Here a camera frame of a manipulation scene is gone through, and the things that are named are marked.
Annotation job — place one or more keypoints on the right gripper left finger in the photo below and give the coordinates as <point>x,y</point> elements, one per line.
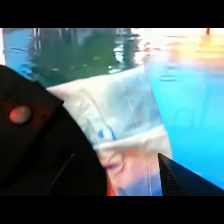
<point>65,181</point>

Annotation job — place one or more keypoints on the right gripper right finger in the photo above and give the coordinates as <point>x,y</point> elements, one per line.
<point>186,182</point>

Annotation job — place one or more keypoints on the black garment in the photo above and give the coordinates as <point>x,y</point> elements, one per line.
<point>30,150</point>

